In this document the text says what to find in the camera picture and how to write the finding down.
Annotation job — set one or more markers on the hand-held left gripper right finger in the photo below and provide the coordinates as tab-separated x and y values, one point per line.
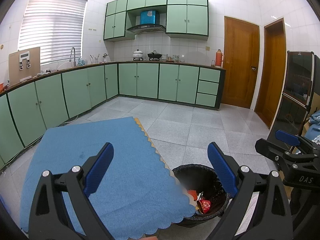
222	170

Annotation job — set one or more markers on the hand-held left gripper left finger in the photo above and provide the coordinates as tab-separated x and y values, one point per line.
98	170

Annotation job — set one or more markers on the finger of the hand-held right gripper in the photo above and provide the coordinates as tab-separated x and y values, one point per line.
287	137
272	150

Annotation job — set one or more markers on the black trash bin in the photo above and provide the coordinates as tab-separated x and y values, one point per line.
190	177

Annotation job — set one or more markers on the red paper cup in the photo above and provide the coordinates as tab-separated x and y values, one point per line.
205	205

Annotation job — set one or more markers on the blue tablecloth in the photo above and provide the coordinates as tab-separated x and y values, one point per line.
125	155

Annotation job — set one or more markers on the light blue cloth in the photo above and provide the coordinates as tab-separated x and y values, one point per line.
315	120

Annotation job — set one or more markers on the orange foam net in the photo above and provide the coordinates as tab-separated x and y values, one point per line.
192	193

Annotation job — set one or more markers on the black glass cabinet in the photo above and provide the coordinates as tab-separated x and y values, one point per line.
297	80

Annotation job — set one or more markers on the wooden door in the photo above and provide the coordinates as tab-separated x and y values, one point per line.
272	75
240	62

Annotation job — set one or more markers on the green base cabinets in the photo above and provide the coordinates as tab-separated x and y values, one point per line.
75	87

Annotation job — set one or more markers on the orange thermos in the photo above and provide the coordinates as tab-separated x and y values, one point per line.
219	58

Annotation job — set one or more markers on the blue dish soap bottle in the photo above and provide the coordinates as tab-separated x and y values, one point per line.
80	61

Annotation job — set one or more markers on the utensil holder cup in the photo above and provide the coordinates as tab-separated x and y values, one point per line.
94	60

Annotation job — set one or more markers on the steel kitchen faucet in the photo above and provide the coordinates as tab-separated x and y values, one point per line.
73	55

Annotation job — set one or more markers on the glass jar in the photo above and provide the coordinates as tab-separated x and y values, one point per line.
164	57
176	58

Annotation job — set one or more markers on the white cooking pot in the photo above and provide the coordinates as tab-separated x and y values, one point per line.
138	55

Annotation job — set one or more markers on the wooden board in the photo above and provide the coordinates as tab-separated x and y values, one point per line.
36	62

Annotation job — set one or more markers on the black wok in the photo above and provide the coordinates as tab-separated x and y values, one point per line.
155	55

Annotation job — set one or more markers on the black range hood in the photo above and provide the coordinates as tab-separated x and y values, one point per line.
146	28

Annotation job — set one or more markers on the white window blind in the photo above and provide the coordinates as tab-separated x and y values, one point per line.
52	27

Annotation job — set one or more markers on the white metal bracket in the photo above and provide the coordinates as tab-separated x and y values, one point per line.
24	55

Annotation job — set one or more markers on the green wall cabinets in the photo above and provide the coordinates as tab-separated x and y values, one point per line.
187	17

